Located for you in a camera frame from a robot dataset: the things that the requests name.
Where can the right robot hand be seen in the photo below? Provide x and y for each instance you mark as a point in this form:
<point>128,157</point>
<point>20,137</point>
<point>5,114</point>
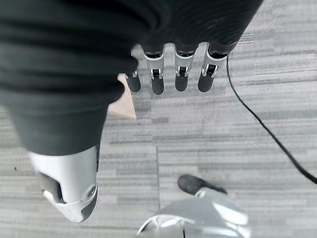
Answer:
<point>74,62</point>

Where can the beige wooden furniture corner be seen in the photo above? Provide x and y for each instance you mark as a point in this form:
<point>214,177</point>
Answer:
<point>123,104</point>

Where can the dark robot foot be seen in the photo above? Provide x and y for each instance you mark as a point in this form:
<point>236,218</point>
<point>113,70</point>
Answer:
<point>195,184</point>

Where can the silver robot leg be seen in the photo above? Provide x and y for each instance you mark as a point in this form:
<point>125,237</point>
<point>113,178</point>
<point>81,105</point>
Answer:
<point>198,218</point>

